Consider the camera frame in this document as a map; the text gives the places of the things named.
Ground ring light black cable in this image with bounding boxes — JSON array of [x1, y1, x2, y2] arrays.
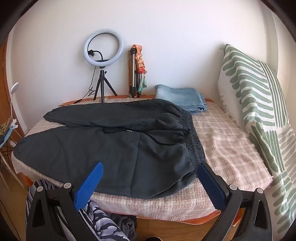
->
[[58, 68, 98, 107]]

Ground zebra striped garment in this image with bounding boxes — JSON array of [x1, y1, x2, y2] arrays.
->
[[26, 179, 128, 240]]

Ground folded silver tripod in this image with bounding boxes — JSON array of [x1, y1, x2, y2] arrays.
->
[[129, 47, 138, 98]]

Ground leopard print cloth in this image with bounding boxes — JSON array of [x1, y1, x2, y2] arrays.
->
[[0, 116, 13, 136]]

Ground green white patterned pillow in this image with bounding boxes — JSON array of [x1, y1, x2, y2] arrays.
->
[[218, 44, 295, 240]]

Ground folded blue jeans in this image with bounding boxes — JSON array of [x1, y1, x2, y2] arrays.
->
[[155, 84, 208, 114]]

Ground white ring light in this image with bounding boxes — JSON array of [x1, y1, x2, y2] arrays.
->
[[83, 29, 125, 68]]

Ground black mini tripod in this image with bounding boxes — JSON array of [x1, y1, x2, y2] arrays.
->
[[93, 67, 118, 103]]

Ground black pants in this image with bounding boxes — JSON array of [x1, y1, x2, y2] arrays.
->
[[14, 99, 205, 199]]

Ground light blue chair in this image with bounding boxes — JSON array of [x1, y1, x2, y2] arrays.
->
[[0, 128, 13, 148]]

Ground white clip lamp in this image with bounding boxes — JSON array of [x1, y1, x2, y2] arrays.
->
[[10, 82, 20, 130]]

